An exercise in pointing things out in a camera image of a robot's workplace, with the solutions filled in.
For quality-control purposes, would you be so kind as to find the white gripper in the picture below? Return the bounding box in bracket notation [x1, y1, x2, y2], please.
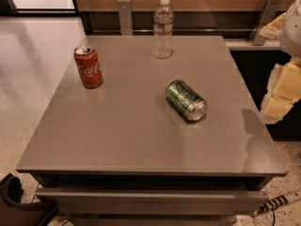
[260, 0, 301, 124]

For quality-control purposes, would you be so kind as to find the green soda can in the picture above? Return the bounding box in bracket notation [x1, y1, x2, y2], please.
[166, 79, 207, 121]

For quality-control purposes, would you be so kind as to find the red Coca-Cola can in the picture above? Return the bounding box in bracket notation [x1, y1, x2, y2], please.
[74, 44, 103, 89]

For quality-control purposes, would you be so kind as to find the clear plastic water bottle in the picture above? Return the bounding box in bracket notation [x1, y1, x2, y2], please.
[153, 0, 174, 59]

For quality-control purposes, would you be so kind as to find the dark brown chair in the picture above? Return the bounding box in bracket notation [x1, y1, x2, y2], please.
[0, 173, 58, 226]

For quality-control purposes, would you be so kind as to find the right metal bracket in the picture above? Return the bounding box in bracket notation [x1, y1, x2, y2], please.
[249, 0, 281, 46]

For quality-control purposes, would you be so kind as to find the metal bracket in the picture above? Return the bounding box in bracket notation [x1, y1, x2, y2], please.
[118, 0, 133, 36]
[249, 0, 281, 46]

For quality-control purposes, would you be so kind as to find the left metal bracket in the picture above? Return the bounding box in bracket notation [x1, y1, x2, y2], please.
[118, 0, 133, 36]

